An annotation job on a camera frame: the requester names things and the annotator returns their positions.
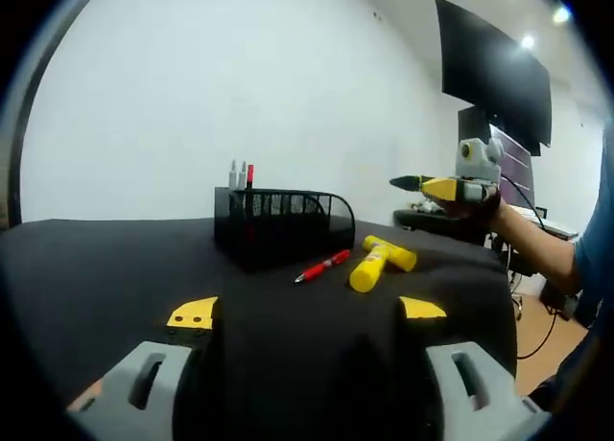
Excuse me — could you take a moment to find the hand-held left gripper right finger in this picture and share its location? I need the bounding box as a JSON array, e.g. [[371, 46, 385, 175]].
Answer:
[[392, 295, 546, 441]]

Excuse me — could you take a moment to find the large black monitor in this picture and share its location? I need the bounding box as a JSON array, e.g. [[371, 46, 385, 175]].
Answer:
[[435, 0, 554, 150]]

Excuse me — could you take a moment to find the black mesh holder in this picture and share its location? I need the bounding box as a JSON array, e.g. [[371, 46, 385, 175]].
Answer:
[[213, 185, 357, 272]]

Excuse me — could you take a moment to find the monitor with purple screen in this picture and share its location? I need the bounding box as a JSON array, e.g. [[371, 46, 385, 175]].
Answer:
[[457, 104, 536, 207]]

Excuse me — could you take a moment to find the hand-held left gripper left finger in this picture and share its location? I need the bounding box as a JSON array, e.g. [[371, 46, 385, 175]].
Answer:
[[65, 295, 226, 441]]

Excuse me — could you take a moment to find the black cable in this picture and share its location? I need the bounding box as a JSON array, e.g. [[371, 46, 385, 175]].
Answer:
[[498, 174, 548, 224]]

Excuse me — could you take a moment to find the black tablecloth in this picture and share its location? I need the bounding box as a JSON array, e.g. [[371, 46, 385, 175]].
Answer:
[[0, 215, 519, 441]]

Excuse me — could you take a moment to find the yellow glue stick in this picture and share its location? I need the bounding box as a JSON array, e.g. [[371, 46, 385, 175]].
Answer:
[[362, 234, 418, 273], [348, 248, 390, 293]]

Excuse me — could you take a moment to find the person's left hand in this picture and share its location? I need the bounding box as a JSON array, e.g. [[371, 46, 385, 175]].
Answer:
[[65, 381, 105, 411]]

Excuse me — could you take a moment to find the person's right hand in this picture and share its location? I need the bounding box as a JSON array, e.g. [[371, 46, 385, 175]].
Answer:
[[429, 195, 504, 224]]

